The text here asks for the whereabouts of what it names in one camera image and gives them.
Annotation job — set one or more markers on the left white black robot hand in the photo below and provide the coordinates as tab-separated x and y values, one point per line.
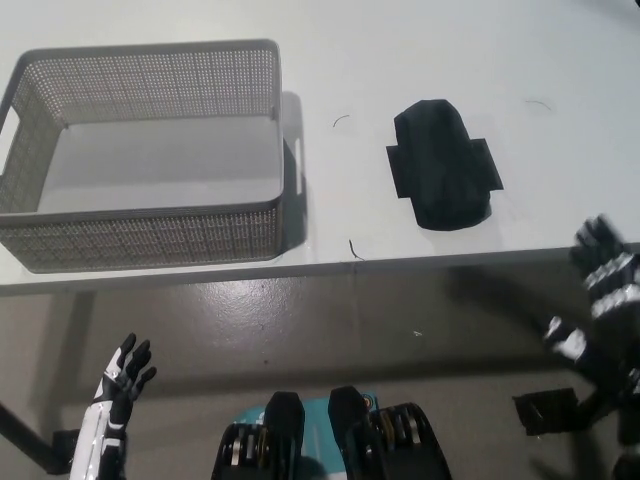
120	380

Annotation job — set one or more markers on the black cloth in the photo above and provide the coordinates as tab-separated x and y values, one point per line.
440	165

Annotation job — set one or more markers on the thin dark thread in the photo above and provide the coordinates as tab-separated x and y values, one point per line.
353	250
341	120

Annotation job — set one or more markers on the grey mesh plastic basket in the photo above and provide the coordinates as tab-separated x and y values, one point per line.
150	150

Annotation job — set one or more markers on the grey table leg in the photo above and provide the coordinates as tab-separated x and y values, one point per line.
76	360

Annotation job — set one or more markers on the black tape floor patch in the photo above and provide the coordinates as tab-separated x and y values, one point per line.
542	412

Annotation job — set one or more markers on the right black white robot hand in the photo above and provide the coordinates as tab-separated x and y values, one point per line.
610	300

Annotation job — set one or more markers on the black tape cross mark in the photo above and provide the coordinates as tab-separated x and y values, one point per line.
489	167

